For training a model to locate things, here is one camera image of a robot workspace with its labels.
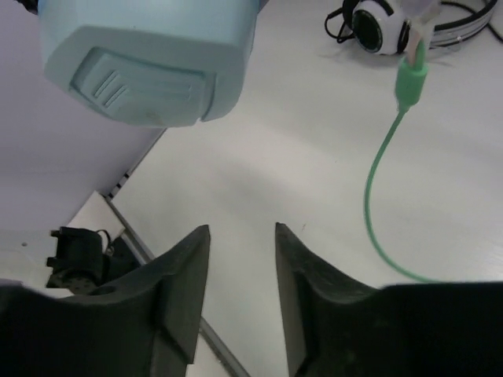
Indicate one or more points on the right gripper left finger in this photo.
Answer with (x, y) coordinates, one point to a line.
(149, 331)

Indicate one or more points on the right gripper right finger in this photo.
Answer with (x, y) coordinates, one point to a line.
(335, 325)

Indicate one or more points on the light blue headphones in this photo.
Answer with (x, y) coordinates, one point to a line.
(149, 63)

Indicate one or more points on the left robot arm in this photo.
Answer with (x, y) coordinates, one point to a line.
(69, 261)

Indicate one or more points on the black white headphones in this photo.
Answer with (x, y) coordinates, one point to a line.
(386, 27)

